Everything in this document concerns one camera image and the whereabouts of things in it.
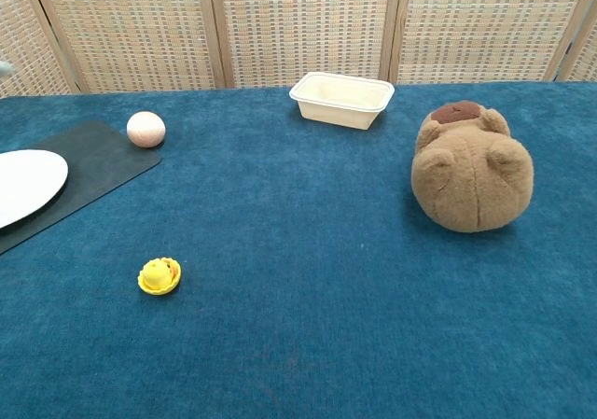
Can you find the woven folding screen panel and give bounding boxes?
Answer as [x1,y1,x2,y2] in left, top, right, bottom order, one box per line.
[27,0,228,94]
[378,0,592,86]
[207,0,403,89]
[555,0,597,83]
[0,0,80,98]

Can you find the black rectangular mat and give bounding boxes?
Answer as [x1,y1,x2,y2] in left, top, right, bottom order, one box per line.
[0,119,164,256]

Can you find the cream rectangular plastic container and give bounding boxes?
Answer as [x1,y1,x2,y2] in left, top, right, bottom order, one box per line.
[288,71,396,132]

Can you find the pale pink textured ball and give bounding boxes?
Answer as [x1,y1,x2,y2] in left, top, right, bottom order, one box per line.
[126,110,167,149]

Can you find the blue velvet tablecloth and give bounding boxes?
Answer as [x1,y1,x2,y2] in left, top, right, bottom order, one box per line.
[0,80,597,419]

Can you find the yellow scalloped cup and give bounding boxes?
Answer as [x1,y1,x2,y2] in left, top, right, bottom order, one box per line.
[137,256,183,296]

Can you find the small yellow toy piece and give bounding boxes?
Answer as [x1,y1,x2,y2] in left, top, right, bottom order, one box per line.
[142,258,172,290]

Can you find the white oval plate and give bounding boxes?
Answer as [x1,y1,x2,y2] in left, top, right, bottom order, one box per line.
[0,149,70,230]

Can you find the brown plush bear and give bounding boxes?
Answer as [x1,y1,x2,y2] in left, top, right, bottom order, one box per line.
[410,100,535,233]

